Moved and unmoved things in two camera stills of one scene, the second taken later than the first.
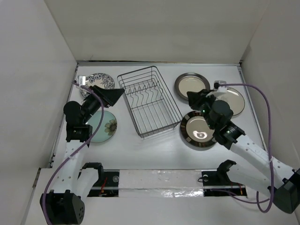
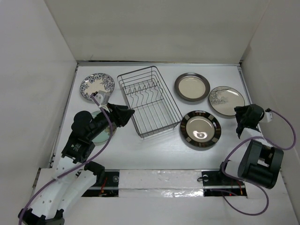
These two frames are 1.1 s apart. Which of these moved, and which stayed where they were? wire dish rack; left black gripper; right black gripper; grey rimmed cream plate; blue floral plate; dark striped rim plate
Moved: left black gripper; right black gripper
Stayed: blue floral plate; dark striped rim plate; wire dish rack; grey rimmed cream plate
